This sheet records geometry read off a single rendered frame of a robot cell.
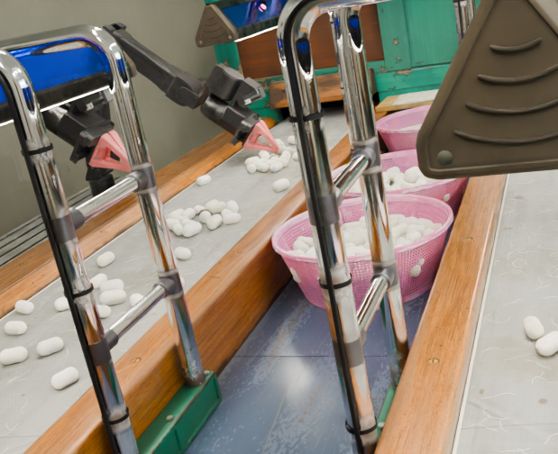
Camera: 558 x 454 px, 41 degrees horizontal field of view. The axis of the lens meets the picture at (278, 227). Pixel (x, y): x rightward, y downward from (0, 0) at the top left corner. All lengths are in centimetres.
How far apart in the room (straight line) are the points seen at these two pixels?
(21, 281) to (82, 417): 50
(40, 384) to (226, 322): 24
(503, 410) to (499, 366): 7
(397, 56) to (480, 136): 180
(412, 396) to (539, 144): 42
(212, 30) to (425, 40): 84
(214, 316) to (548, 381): 42
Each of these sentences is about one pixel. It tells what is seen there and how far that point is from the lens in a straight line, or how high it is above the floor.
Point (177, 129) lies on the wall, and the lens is 320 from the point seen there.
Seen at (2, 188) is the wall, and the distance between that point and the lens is 377.
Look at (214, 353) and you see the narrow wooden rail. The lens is 95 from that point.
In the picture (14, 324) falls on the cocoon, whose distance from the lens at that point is 108.
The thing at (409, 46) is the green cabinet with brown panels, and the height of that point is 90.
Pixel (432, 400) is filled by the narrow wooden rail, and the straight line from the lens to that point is 67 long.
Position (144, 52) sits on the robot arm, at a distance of 182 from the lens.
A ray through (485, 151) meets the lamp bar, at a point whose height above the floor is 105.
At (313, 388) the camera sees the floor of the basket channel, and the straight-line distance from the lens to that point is 89.
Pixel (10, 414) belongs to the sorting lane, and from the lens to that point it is 88.
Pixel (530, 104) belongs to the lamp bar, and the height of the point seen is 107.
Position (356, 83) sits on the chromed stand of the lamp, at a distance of 68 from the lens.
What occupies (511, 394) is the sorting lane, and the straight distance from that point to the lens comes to 72.
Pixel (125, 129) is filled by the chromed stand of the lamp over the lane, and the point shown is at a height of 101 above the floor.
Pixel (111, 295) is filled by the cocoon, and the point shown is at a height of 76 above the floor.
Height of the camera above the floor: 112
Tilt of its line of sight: 18 degrees down
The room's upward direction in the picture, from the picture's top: 11 degrees counter-clockwise
